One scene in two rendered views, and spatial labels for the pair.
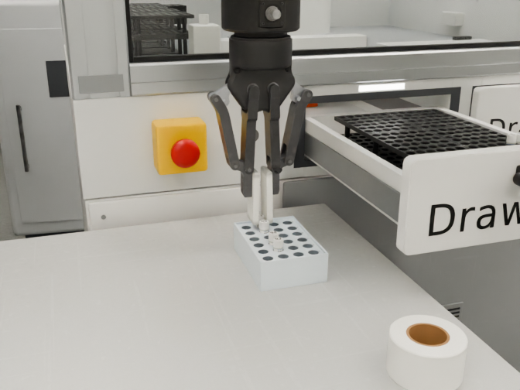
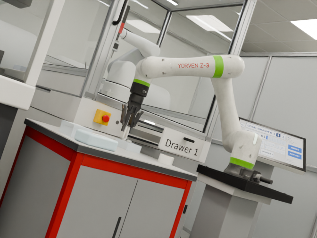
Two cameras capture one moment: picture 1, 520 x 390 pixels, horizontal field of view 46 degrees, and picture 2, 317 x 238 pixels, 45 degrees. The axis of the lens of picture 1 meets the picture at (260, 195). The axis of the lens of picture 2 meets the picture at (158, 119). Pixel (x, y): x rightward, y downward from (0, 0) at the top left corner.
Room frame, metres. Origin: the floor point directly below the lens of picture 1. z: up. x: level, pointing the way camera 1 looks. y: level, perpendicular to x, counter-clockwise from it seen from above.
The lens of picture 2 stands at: (-1.19, 0.57, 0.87)
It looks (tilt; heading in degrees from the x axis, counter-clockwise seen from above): 3 degrees up; 339
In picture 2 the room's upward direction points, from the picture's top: 18 degrees clockwise
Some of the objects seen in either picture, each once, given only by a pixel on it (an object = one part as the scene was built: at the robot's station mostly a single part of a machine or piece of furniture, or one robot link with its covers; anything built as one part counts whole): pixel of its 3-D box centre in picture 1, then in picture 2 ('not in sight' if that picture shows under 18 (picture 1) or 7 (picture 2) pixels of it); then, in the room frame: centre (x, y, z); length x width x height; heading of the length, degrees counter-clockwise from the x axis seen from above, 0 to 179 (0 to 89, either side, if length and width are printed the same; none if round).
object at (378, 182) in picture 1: (418, 152); (157, 138); (0.86, -0.23, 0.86); 0.40 x 0.26 x 0.06; 18
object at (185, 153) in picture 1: (184, 152); (105, 118); (0.82, 0.10, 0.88); 0.04 x 0.03 x 0.04; 108
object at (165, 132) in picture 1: (179, 145); (102, 117); (0.85, 0.11, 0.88); 0.07 x 0.05 x 0.07; 108
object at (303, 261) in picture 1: (278, 251); (127, 145); (0.70, -0.02, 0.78); 0.12 x 0.08 x 0.04; 17
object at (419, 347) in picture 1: (425, 353); (165, 159); (0.48, -0.15, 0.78); 0.07 x 0.07 x 0.04
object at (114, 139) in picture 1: (297, 78); (111, 121); (1.44, -0.09, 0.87); 1.02 x 0.95 x 0.14; 108
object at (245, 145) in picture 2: not in sight; (245, 148); (0.55, -0.59, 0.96); 0.16 x 0.13 x 0.19; 173
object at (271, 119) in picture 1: (271, 126); (132, 116); (0.75, -0.01, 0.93); 0.04 x 0.01 x 0.11; 16
